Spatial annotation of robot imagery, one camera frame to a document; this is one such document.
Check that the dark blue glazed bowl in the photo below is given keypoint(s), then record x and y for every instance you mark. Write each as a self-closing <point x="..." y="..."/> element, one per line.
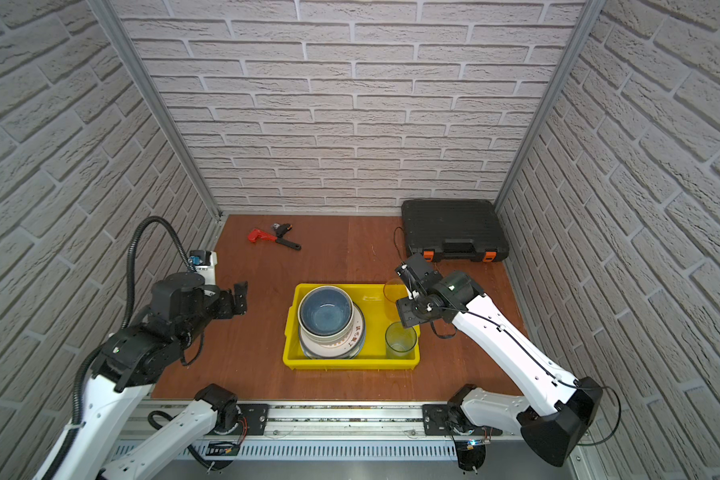
<point x="325" y="311"/>

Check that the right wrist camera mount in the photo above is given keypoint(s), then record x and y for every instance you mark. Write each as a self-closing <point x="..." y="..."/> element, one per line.
<point x="418" y="275"/>

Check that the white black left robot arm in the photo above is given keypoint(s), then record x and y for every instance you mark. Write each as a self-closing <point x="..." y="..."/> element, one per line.
<point x="119" y="374"/>

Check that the black plastic tool case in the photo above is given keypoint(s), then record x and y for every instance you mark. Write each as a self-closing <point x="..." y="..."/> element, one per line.
<point x="453" y="229"/>

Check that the pale green ceramic bowl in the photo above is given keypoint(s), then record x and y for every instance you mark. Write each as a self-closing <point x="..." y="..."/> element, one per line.
<point x="336" y="339"/>

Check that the red small object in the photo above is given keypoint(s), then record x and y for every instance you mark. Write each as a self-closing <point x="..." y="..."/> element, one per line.
<point x="260" y="235"/>

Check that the clear pink plastic cup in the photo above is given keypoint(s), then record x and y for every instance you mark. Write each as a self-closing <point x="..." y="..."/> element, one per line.
<point x="393" y="290"/>

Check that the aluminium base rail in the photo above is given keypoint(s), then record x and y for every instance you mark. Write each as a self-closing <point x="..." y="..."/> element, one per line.
<point x="346" y="430"/>

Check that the white plate teal quatrefoil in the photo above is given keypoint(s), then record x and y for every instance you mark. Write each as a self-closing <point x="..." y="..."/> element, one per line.
<point x="351" y="354"/>

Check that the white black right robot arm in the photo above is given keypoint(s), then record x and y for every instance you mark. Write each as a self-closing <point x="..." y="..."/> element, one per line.
<point x="554" y="409"/>

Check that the yellow plastic bin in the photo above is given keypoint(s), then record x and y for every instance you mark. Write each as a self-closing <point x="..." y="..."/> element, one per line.
<point x="369" y="299"/>

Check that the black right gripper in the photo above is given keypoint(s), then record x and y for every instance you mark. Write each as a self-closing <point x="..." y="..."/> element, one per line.
<point x="407" y="315"/>

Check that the black handled tool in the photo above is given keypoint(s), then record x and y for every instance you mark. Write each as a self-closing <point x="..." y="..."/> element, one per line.
<point x="280" y="231"/>

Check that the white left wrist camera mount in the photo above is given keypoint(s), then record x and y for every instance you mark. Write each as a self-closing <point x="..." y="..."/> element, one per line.
<point x="204" y="262"/>

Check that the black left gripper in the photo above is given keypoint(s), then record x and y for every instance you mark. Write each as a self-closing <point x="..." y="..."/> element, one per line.
<point x="239" y="301"/>

